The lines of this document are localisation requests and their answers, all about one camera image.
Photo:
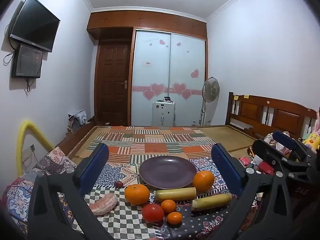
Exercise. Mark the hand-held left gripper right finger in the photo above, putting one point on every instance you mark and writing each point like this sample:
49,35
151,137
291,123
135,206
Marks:
225,170

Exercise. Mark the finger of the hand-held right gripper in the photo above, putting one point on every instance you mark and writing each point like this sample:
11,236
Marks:
282,136
272,155

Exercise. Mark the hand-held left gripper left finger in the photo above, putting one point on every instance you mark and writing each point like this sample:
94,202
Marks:
93,170

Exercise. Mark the yellow corn cob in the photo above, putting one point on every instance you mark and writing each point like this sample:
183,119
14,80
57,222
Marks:
175,193
211,201

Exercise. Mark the pink sweet potato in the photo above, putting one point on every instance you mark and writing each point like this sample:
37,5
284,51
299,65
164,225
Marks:
103,204

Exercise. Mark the large orange with stem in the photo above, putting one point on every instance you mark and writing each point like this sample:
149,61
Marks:
136,194

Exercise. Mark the purple ceramic plate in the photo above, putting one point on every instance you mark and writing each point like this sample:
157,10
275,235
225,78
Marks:
167,171

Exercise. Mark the small orange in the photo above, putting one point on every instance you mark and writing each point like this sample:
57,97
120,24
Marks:
174,218
168,205

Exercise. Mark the red tomato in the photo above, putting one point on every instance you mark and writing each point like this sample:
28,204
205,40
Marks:
153,213

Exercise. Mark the white plush toy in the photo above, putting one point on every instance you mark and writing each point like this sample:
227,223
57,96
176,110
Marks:
269,137

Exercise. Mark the red packet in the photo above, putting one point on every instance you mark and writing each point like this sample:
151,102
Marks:
265,166

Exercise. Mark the dark red date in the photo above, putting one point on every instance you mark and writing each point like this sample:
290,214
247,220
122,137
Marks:
119,184

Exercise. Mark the yellow plush toy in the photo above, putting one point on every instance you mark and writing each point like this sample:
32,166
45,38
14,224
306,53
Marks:
312,141

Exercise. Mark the pile of clothes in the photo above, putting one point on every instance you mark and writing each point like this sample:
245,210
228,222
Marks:
78,118

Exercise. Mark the patterned patchwork cloth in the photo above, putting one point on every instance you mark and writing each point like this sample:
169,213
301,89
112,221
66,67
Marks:
115,220

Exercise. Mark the striped patchwork blanket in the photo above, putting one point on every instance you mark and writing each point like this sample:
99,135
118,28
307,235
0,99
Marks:
155,142

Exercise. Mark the yellow chair back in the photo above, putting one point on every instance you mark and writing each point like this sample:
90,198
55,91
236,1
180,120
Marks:
20,145

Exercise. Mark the standing fan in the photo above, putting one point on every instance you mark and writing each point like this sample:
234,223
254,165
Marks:
210,89

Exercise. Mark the white appliance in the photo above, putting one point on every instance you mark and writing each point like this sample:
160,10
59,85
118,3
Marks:
163,113

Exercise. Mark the small black object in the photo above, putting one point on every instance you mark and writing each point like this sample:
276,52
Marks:
167,99

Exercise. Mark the brown wooden door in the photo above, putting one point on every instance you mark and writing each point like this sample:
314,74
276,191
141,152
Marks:
112,80

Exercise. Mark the pink heart stickers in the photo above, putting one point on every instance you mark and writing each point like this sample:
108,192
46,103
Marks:
156,90

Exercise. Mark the wooden wardrobe with glass doors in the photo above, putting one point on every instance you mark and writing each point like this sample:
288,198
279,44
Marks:
150,20

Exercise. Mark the wall socket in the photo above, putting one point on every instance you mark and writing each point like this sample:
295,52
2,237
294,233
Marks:
28,152

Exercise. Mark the small black wall monitor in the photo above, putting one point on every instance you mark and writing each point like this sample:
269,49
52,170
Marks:
27,60

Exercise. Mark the black wall television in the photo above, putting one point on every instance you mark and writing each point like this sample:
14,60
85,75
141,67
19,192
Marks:
35,22

